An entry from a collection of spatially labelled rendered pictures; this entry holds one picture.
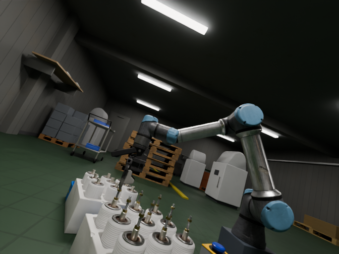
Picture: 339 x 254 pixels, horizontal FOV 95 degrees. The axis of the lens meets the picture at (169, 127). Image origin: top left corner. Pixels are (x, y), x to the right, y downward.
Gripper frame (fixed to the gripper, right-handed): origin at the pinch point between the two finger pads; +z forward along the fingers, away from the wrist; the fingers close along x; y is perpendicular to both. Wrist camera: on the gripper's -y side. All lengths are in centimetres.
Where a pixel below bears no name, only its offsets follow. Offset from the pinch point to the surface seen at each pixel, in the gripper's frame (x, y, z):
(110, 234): -14.8, 4.0, 12.9
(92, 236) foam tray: -12.2, -1.7, 16.6
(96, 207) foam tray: 22.4, -8.7, 19.8
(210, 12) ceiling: 123, 24, -261
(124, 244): -24.7, 9.0, 9.7
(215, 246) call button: -28.4, 34.9, 1.5
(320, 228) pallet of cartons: 323, 548, 11
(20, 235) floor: 8.1, -32.5, 34.4
